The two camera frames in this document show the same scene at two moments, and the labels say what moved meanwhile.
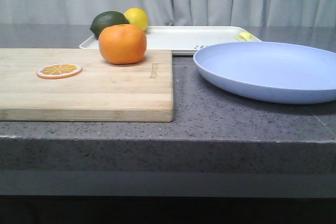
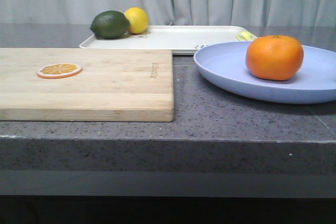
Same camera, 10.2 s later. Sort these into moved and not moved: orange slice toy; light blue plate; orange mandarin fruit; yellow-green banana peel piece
Moved: orange mandarin fruit
Not moved: yellow-green banana peel piece; light blue plate; orange slice toy
